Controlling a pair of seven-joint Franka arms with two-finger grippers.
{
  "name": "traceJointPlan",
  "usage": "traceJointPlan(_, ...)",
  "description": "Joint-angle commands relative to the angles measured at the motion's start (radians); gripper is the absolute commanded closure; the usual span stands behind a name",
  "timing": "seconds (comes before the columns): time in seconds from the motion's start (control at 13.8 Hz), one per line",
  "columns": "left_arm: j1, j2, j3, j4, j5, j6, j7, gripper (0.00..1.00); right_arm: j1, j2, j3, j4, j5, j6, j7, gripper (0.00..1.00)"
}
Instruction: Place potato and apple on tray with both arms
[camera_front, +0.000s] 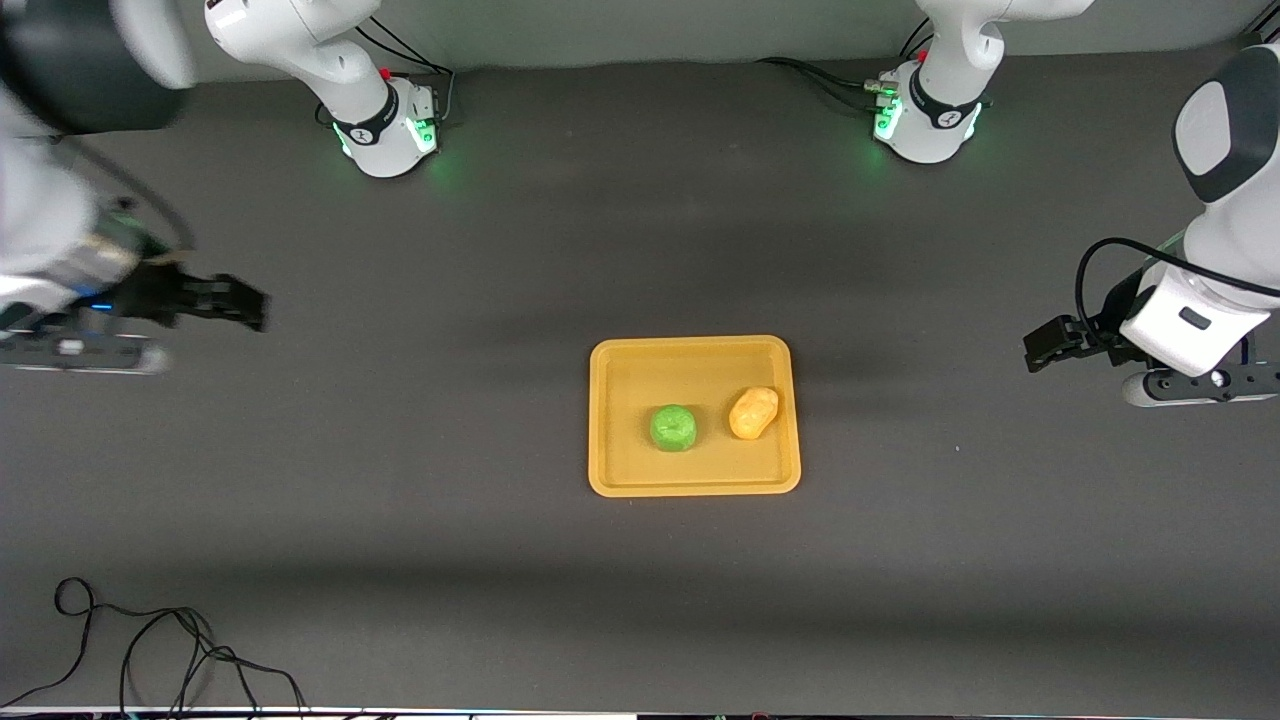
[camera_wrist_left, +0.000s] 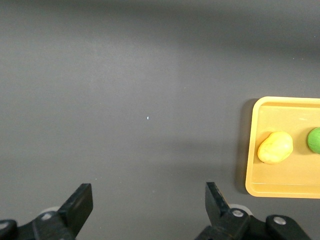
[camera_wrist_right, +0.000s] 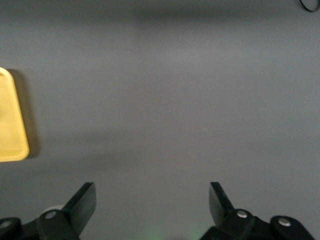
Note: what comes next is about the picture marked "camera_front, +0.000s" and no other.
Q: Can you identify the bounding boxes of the black left arm base cables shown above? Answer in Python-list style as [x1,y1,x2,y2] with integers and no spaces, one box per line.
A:
[755,18,936,117]

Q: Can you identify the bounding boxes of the black right arm base cables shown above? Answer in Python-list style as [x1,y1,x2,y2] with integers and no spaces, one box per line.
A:
[355,14,457,127]

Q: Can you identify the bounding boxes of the green apple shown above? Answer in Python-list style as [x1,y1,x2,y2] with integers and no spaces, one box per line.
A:
[650,403,700,453]

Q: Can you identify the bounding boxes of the yellow plastic tray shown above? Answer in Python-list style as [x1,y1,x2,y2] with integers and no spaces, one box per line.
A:
[588,335,803,498]

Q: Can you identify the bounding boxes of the dark grey table mat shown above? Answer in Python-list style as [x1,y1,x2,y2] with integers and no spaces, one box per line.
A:
[0,40,1280,714]

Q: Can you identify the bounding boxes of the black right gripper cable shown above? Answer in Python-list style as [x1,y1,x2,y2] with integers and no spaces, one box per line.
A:
[55,138,198,256]

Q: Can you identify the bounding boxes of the yellow potato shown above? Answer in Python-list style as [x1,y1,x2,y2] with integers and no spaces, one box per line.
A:
[727,386,781,442]

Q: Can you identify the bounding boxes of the thin black loose cable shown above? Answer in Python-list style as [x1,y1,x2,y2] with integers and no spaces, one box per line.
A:
[0,577,307,714]

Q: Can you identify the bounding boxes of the black arm base cables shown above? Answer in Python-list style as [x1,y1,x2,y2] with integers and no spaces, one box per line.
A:
[755,18,936,117]
[355,14,457,127]

